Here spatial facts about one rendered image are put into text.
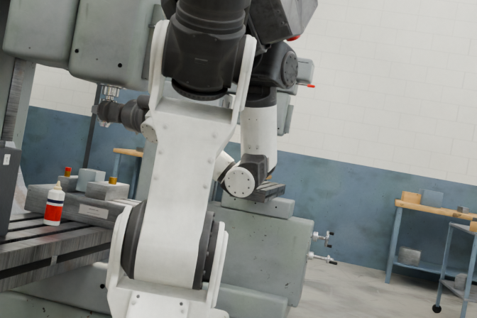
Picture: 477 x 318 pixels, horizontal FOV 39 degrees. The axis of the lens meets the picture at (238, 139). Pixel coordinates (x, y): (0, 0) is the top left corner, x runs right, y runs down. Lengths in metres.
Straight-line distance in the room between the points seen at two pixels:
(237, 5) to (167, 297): 0.52
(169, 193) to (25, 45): 0.86
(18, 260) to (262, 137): 0.62
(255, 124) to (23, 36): 0.70
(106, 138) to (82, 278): 7.25
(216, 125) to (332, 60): 7.23
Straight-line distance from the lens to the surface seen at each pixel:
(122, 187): 1.88
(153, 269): 1.17
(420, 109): 8.27
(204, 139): 1.17
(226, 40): 1.11
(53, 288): 1.80
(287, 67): 1.55
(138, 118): 1.75
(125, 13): 1.82
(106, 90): 1.89
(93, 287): 1.75
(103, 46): 1.82
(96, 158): 9.01
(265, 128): 1.60
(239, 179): 1.62
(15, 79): 2.18
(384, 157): 8.23
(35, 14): 1.91
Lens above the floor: 1.22
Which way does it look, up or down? level
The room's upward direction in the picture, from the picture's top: 10 degrees clockwise
